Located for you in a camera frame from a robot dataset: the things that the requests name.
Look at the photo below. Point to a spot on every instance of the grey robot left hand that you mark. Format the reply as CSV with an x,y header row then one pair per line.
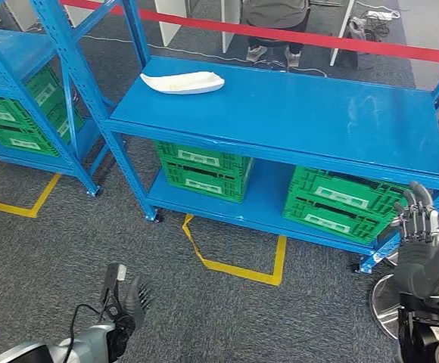
x,y
133,300

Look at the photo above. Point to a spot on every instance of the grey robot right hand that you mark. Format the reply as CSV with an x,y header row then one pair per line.
x,y
424,265

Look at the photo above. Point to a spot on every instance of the white curved plastic part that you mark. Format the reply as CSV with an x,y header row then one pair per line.
x,y
181,82

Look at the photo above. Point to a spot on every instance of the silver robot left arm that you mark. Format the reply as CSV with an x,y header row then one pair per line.
x,y
91,345

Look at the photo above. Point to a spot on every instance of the blue metal shelf rack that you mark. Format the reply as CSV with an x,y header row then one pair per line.
x,y
11,50
279,115

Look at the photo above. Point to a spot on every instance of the chrome round stool base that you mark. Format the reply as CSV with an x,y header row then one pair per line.
x,y
384,305

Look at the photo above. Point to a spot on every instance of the green plastic crate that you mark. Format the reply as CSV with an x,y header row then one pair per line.
x,y
204,173
337,210
23,125

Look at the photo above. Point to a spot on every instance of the yellow floor tape outline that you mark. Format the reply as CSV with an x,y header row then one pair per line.
x,y
45,195
279,260

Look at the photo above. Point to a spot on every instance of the grey bag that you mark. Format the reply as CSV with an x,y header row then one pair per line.
x,y
352,50

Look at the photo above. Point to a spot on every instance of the white power strip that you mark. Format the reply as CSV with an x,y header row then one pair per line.
x,y
382,15

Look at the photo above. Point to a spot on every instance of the white desk side panel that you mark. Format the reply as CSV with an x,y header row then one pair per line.
x,y
77,17
168,20

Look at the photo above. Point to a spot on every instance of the red barrier tape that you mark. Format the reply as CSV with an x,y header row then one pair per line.
x,y
279,33

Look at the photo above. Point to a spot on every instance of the person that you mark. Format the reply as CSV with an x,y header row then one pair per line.
x,y
276,12

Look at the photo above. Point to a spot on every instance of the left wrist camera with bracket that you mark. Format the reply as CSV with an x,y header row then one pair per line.
x,y
110,285

